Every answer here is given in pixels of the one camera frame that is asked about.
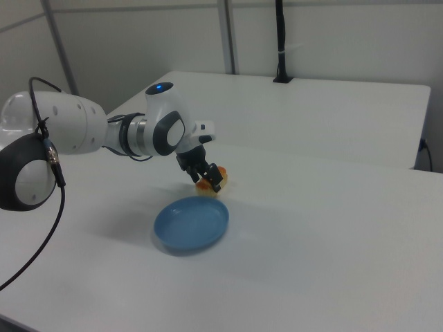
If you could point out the orange glazed bread stick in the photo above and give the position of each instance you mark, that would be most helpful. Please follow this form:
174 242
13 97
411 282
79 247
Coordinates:
225 178

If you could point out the blue round plate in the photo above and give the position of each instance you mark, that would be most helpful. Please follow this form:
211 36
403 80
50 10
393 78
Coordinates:
191 224

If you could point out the black camera pole with clamp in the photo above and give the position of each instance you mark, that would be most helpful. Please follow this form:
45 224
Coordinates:
281 41

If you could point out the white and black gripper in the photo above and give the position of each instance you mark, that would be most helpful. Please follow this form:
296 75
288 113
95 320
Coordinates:
194 154

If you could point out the white rectangular table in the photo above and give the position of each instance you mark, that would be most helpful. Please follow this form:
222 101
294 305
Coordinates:
311 114

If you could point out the grey partition post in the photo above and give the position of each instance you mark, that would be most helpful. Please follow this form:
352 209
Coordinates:
60 48
228 34

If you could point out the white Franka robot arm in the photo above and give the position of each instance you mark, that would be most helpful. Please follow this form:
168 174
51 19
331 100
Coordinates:
69 124

